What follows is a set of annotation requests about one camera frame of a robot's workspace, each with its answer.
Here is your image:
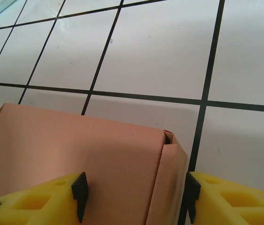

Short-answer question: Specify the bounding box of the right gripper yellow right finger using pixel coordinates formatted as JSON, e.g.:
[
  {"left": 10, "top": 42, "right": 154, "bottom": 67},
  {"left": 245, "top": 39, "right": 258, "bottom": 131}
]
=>
[{"left": 184, "top": 172, "right": 264, "bottom": 225}]

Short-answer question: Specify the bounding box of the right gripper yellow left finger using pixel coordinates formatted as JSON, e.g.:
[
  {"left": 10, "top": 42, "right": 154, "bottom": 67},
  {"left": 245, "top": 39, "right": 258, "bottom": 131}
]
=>
[{"left": 0, "top": 172, "right": 89, "bottom": 225}]

